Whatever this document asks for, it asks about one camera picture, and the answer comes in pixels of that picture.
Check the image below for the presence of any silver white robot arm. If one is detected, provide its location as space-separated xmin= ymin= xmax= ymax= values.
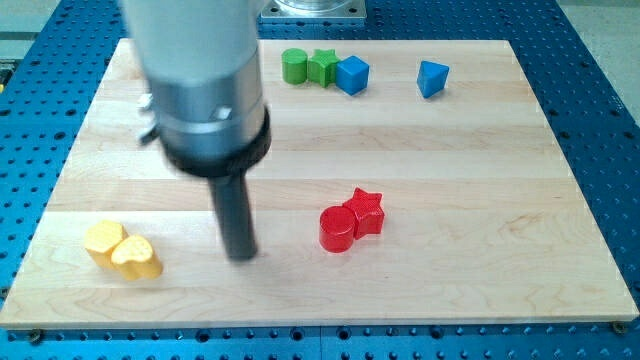
xmin=121 ymin=0 xmax=271 ymax=177

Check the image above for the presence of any red cylinder block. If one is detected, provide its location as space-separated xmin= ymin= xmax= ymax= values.
xmin=319 ymin=206 xmax=355 ymax=253

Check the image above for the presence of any red star block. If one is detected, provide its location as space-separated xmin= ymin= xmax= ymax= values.
xmin=342 ymin=187 xmax=385 ymax=240

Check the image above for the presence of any light wooden board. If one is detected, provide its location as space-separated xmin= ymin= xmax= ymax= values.
xmin=1 ymin=39 xmax=638 ymax=329

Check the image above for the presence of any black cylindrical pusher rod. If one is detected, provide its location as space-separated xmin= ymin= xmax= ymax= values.
xmin=208 ymin=174 xmax=258 ymax=261

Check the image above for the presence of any blue cube block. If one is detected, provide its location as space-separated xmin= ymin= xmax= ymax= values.
xmin=335 ymin=56 xmax=370 ymax=96

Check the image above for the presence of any green star block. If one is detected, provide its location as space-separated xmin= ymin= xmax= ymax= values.
xmin=307 ymin=49 xmax=340 ymax=88

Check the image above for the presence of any green cylinder block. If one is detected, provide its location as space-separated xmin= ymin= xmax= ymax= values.
xmin=281 ymin=48 xmax=308 ymax=85

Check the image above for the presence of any blue triangle block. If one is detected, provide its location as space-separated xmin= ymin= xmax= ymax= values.
xmin=417 ymin=60 xmax=450 ymax=98

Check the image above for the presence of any yellow heart block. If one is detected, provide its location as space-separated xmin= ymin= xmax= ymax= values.
xmin=111 ymin=235 xmax=163 ymax=281

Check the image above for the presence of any yellow hexagon block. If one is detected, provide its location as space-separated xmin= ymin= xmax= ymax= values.
xmin=84 ymin=220 xmax=129 ymax=270

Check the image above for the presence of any blue perforated metal table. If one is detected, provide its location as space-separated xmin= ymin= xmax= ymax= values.
xmin=1 ymin=1 xmax=639 ymax=359

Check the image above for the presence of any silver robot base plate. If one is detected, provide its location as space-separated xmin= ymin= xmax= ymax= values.
xmin=258 ymin=0 xmax=367 ymax=24

